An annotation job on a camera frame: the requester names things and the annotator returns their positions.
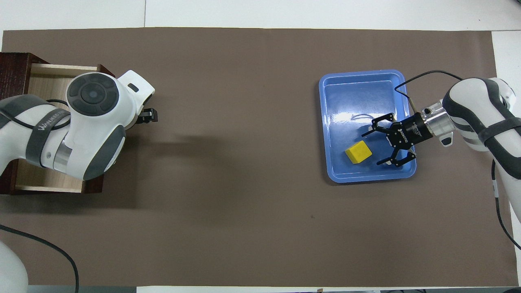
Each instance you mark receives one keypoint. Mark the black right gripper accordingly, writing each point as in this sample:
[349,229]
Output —
[409,131]

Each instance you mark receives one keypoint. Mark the yellow cube block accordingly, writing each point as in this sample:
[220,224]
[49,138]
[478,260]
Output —
[358,152]

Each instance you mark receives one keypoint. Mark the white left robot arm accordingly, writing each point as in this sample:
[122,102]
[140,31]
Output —
[93,122]

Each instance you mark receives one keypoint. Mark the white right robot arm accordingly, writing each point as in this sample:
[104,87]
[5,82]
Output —
[480,106]

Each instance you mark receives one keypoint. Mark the blue plastic tray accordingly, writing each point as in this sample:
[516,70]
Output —
[362,101]

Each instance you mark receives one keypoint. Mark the brown table mat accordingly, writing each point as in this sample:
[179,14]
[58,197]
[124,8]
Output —
[244,162]

